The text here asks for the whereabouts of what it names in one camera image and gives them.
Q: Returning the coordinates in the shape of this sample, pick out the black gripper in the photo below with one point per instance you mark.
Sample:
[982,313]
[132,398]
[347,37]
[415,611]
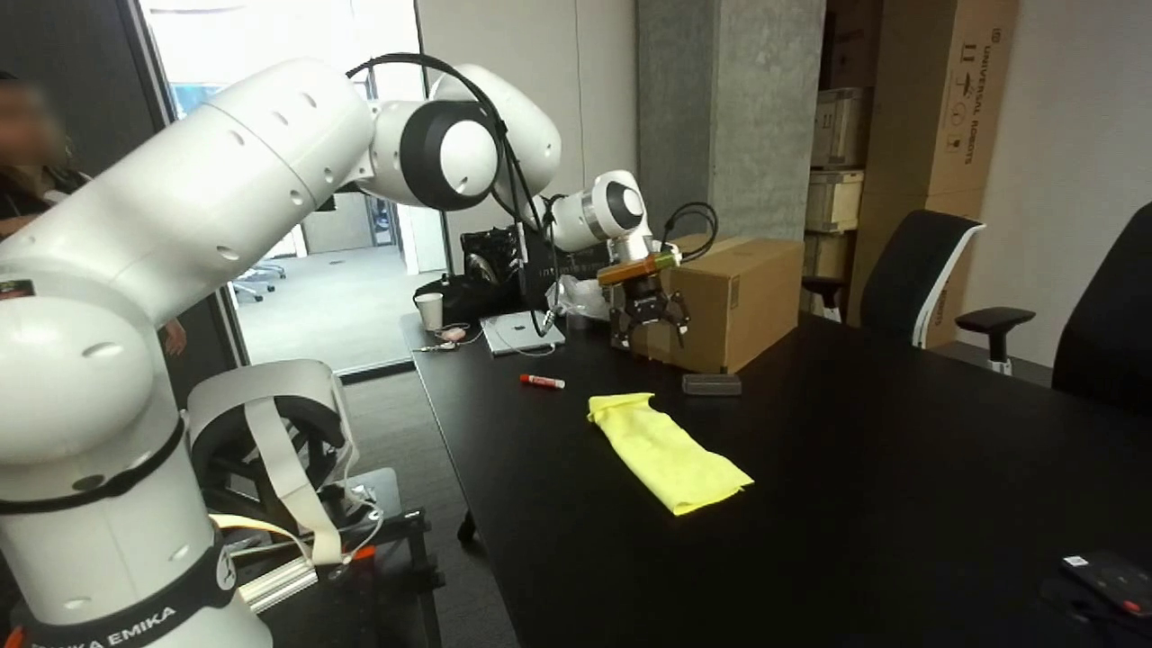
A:
[646,295]

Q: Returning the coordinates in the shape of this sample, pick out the green towel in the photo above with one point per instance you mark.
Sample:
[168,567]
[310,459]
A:
[672,463]

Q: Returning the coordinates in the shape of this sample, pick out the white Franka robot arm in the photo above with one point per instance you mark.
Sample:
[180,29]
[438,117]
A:
[180,203]

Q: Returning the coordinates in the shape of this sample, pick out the red marker pen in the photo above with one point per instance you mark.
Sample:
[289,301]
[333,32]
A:
[540,384]

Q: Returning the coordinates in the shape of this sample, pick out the grey notebook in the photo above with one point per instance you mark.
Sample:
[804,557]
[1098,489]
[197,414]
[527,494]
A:
[520,333]

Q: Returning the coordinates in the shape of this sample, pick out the black bag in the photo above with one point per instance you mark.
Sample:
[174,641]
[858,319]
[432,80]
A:
[492,270]

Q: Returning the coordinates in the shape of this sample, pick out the small shelf cardboard box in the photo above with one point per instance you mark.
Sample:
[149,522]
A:
[831,260]
[837,203]
[840,129]

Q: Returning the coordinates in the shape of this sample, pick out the paper cup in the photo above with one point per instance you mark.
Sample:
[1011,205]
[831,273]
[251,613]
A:
[431,313]

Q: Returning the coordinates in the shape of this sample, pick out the black office chair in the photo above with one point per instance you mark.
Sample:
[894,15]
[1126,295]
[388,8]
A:
[906,273]
[1117,324]

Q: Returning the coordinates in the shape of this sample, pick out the black robot cart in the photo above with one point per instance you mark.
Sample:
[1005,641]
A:
[415,551]

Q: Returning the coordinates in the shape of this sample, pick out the tall brown cardboard box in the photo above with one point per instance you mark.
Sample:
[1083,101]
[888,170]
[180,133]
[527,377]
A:
[973,108]

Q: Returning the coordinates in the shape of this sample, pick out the distant office chair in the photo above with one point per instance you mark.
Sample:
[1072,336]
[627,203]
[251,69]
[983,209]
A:
[259,282]

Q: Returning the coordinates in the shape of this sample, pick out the tan wrist camera bar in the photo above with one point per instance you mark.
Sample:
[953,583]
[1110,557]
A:
[633,267]

